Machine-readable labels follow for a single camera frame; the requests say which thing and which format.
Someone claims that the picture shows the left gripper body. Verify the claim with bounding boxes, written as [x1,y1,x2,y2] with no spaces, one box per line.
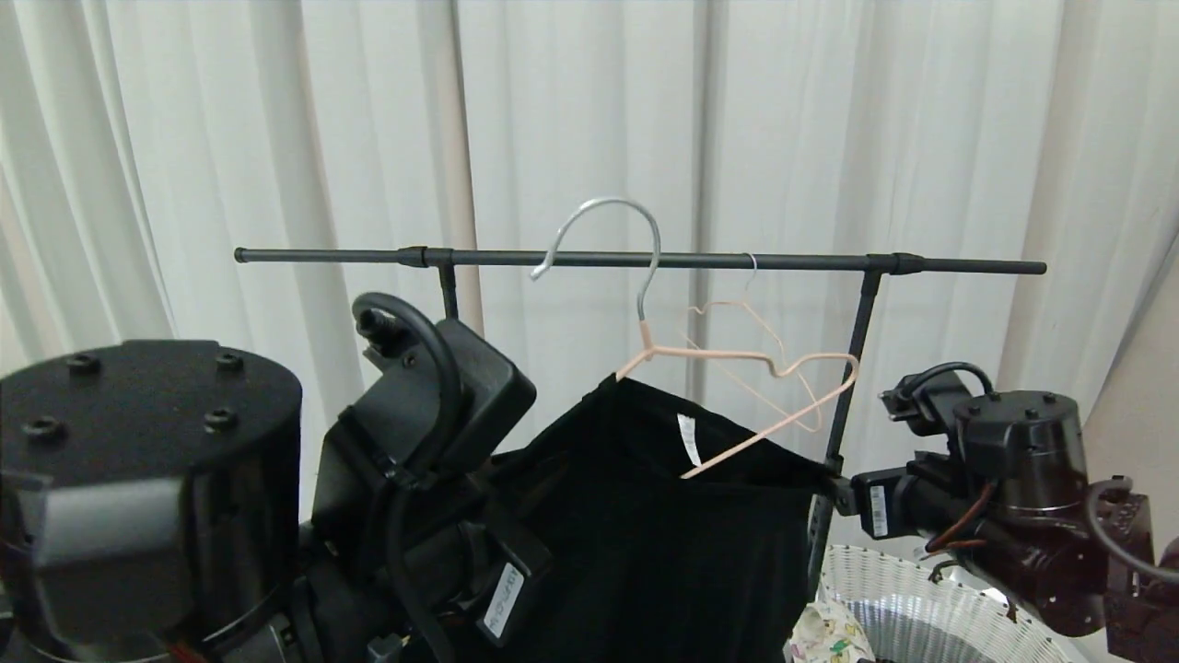
[403,477,555,650]

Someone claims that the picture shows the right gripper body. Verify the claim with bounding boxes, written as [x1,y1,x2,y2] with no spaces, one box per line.
[834,463,961,542]

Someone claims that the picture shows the cream printed garment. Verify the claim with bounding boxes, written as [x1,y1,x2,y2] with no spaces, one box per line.
[786,599,878,663]

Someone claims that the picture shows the black short-sleeved shirt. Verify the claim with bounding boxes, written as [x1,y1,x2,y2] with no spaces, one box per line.
[484,373,835,663]

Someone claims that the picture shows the pink clothes hanger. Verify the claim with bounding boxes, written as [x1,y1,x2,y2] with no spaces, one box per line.
[686,253,825,434]
[530,196,862,480]

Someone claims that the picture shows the white laundry basket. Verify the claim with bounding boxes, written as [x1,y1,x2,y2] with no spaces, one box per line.
[815,543,1092,663]

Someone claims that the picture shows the black clothes rack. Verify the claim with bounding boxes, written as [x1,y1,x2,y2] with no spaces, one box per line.
[233,245,1048,590]

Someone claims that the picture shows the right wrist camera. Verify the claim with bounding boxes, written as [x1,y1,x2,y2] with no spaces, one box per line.
[880,362,998,436]

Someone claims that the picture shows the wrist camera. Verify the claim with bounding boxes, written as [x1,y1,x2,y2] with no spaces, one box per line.
[311,318,540,553]
[880,362,998,436]

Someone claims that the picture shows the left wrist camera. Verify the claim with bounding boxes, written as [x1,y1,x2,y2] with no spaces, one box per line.
[311,318,540,553]

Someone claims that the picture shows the black cable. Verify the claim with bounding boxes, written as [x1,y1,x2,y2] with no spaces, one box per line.
[353,292,461,663]
[1082,476,1179,587]

